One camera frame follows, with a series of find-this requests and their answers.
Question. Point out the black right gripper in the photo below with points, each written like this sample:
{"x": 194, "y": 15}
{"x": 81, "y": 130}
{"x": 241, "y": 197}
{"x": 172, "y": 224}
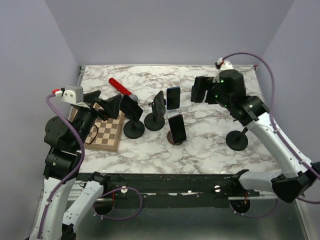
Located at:
{"x": 204, "y": 83}

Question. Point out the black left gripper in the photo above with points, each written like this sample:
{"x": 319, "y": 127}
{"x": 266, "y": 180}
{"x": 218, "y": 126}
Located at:
{"x": 113, "y": 105}

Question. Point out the blue-edged black phone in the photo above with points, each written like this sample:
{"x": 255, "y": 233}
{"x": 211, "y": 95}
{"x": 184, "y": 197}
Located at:
{"x": 173, "y": 97}

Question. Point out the pink-edged black phone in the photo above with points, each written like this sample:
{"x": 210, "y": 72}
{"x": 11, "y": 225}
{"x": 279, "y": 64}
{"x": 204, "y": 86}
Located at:
{"x": 176, "y": 124}

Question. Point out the black round-base stand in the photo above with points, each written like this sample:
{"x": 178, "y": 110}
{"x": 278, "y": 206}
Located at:
{"x": 237, "y": 140}
{"x": 133, "y": 129}
{"x": 152, "y": 122}

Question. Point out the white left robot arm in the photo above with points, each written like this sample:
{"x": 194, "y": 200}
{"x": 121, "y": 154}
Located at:
{"x": 66, "y": 134}

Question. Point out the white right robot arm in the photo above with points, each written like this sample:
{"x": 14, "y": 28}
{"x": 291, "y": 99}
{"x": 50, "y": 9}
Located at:
{"x": 298, "y": 173}

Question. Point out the black stand on wooden base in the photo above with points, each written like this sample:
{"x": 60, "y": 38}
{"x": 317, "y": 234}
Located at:
{"x": 176, "y": 139}

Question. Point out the wooden chessboard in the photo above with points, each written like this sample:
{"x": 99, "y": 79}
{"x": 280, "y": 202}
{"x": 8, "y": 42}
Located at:
{"x": 105, "y": 135}

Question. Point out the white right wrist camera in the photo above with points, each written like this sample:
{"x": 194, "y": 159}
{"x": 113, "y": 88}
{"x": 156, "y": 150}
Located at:
{"x": 222, "y": 65}

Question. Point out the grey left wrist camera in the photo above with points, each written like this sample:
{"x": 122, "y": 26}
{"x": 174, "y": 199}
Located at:
{"x": 72, "y": 95}

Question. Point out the black front mounting rail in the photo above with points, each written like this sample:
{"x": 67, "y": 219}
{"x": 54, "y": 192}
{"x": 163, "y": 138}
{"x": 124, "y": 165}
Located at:
{"x": 163, "y": 191}

